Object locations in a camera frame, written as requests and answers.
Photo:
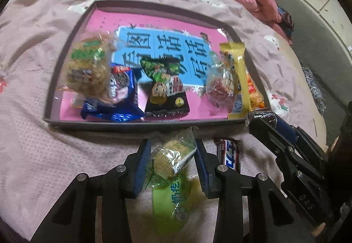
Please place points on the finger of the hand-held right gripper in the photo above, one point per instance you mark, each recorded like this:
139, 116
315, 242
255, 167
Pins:
284, 126
269, 133

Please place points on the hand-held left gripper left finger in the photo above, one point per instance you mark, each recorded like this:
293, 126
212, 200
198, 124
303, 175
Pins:
143, 167

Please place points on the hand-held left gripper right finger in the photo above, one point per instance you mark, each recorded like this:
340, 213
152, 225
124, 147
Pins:
202, 170

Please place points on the shiny black snack wrapper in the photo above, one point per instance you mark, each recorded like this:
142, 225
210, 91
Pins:
260, 115

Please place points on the small clear biscuit packet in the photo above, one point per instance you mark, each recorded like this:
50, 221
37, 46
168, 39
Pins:
172, 157

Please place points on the brown chocolate bar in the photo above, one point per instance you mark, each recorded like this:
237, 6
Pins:
229, 153

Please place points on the light green snack packet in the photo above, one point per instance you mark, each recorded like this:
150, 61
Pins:
167, 199

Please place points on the orange snack packet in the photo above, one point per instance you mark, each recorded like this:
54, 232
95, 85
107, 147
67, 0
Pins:
254, 91

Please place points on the grey cardboard box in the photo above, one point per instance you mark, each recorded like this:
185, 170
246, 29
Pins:
110, 124

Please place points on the yellow snack packet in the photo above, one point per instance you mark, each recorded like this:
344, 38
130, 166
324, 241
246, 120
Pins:
239, 67

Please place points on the green pea snack packet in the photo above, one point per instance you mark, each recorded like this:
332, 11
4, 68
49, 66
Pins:
165, 89

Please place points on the large clear rice cracker packet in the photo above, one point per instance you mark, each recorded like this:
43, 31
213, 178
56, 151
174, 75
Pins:
88, 69

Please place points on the black white patterned cloth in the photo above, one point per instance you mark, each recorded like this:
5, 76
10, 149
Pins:
313, 89

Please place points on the red candy in clear wrapper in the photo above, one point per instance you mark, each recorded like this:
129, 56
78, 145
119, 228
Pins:
220, 89

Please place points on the blue cookie packet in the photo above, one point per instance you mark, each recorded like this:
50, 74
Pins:
123, 100

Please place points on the grey mat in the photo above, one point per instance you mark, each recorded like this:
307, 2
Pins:
316, 39

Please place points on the dark blue patterned cloth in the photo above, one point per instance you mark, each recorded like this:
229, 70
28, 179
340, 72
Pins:
284, 20

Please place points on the pink and blue book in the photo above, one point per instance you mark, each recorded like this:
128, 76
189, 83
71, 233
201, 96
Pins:
176, 47

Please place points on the printed pink bedsheet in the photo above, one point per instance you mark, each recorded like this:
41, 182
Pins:
27, 67

